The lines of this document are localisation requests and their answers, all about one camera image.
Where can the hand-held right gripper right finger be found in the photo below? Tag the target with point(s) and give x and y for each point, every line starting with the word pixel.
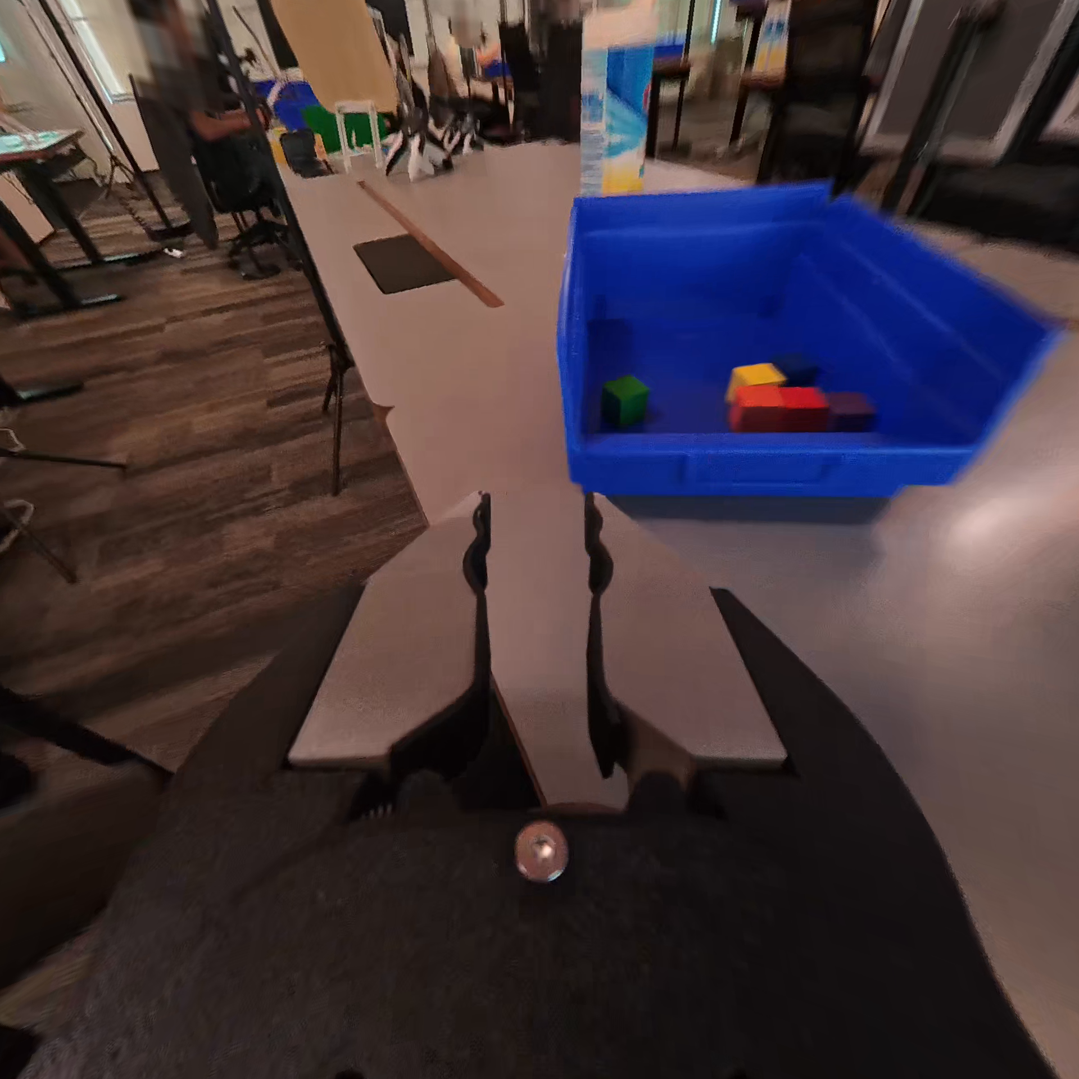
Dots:
pixel 683 674

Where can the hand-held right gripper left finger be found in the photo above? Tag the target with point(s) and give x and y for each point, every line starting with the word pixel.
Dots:
pixel 388 666

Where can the green wooden cube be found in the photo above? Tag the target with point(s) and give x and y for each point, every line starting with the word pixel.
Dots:
pixel 625 401

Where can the red wooden cube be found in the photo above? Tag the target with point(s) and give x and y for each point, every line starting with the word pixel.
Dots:
pixel 805 410

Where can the yellow wooden cube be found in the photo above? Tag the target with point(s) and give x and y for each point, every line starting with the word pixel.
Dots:
pixel 756 376

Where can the blue wooden cube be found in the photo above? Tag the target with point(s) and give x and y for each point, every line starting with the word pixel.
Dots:
pixel 797 368

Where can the blue plastic bin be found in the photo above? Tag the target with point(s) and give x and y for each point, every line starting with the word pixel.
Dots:
pixel 759 287

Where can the grey desk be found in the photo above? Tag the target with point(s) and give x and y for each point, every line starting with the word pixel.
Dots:
pixel 843 641

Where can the black desk plate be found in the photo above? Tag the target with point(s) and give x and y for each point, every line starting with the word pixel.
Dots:
pixel 405 264

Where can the orange wooden cube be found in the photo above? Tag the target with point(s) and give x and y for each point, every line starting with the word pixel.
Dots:
pixel 754 410

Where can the purple wooden cube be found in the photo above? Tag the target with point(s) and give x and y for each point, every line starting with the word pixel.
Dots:
pixel 851 412

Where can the brown strip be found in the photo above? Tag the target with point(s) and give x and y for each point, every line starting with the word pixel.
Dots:
pixel 430 244

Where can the black office chair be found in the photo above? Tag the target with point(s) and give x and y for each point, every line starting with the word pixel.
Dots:
pixel 249 219

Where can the black white device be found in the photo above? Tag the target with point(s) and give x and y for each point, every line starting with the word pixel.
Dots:
pixel 430 152

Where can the green box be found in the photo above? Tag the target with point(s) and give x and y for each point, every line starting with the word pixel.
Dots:
pixel 324 128

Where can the blue white carton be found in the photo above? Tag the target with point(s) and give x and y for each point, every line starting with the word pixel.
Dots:
pixel 615 109

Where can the small blue bin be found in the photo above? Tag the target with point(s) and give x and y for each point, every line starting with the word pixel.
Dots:
pixel 287 105

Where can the brown board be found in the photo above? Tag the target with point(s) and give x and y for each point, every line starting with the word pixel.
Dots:
pixel 333 50

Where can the side table with black legs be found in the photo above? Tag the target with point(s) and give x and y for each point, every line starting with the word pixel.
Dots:
pixel 38 147

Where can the white frame stool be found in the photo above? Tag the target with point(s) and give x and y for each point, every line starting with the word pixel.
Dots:
pixel 358 105

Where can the black metal frame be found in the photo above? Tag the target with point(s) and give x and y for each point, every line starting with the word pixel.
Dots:
pixel 969 101

